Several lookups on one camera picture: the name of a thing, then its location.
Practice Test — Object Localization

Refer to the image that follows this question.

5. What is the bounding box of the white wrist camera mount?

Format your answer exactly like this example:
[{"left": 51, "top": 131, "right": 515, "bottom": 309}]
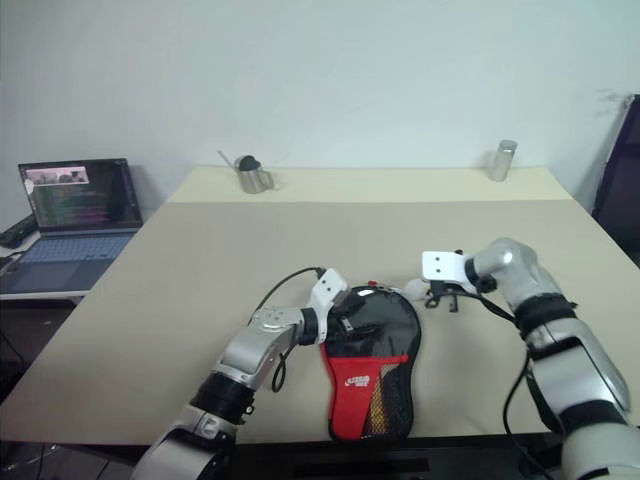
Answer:
[
  {"left": 307, "top": 268, "right": 349, "bottom": 345},
  {"left": 420, "top": 249, "right": 474, "bottom": 294}
]

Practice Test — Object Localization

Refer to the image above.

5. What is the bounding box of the black table frame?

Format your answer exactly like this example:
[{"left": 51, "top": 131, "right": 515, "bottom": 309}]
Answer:
[{"left": 219, "top": 433, "right": 569, "bottom": 480}]

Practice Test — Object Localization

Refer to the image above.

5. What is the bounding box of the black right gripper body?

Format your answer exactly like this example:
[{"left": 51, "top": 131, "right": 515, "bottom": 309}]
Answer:
[{"left": 427, "top": 280, "right": 465, "bottom": 302}]

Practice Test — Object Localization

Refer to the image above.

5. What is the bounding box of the steel cup with handle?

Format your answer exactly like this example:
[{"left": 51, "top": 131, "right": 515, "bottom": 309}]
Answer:
[{"left": 238, "top": 167, "right": 276, "bottom": 195}]

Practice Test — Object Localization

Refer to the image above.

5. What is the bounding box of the black red paddle case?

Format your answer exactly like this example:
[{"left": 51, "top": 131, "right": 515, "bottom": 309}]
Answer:
[{"left": 319, "top": 283, "right": 424, "bottom": 443}]

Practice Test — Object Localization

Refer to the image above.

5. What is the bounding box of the black upright panel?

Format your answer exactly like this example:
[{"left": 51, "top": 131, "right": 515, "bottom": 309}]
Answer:
[{"left": 591, "top": 93, "right": 640, "bottom": 267}]

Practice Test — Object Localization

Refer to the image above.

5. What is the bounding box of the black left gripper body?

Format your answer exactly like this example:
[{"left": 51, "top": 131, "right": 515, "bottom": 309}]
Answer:
[{"left": 327, "top": 297, "right": 355, "bottom": 337}]

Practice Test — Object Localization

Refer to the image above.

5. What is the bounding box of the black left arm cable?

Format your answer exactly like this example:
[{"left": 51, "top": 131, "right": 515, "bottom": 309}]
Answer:
[{"left": 253, "top": 266, "right": 327, "bottom": 395}]

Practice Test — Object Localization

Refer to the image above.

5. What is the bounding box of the metal cylinder canister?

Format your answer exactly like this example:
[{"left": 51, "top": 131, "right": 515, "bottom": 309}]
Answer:
[{"left": 488, "top": 139, "right": 520, "bottom": 183}]

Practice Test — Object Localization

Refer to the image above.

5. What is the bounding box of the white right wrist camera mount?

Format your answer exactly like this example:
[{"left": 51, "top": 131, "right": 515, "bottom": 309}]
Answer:
[{"left": 420, "top": 249, "right": 474, "bottom": 294}]

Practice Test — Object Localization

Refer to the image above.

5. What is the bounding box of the black device beside laptop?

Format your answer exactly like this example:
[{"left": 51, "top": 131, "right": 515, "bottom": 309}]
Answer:
[{"left": 0, "top": 216, "right": 38, "bottom": 250}]

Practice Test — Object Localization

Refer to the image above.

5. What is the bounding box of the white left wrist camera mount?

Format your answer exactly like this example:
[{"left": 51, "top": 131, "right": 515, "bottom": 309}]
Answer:
[{"left": 307, "top": 268, "right": 349, "bottom": 345}]

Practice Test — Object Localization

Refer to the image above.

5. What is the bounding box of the open laptop computer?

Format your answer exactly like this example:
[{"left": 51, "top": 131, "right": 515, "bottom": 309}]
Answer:
[{"left": 0, "top": 158, "right": 146, "bottom": 297}]

